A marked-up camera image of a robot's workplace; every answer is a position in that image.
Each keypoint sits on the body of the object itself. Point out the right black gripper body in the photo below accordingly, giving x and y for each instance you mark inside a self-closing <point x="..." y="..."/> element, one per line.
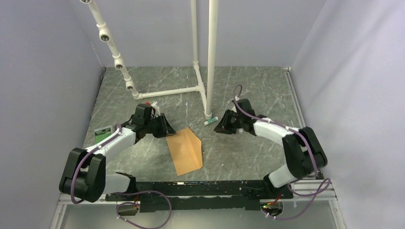
<point x="238" y="120"/>

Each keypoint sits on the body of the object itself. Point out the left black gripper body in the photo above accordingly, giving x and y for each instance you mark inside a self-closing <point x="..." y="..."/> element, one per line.
<point x="155" y="127"/>

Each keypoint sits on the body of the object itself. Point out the green white glue stick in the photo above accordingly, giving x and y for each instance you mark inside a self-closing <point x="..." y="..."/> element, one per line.
<point x="210" y="121"/>

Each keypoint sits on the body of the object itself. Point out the brown paper envelope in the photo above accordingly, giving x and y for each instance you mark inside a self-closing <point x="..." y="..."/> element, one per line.
<point x="186" y="151"/>

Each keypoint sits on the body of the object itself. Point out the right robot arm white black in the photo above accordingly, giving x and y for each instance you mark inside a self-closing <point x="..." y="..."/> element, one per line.
<point x="303" y="154"/>

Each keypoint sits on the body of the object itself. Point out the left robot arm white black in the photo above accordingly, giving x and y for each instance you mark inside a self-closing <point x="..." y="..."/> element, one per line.
<point x="85" y="178"/>

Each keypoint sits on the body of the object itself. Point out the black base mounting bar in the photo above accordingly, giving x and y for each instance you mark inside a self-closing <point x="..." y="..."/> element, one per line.
<point x="196" y="195"/>

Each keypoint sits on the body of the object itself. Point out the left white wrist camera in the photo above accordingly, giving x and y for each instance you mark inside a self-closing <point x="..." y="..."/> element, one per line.
<point x="155" y="109"/>

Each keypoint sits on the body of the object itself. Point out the white PVC pipe frame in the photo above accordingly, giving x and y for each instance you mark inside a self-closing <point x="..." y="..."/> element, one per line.
<point x="153" y="33"/>

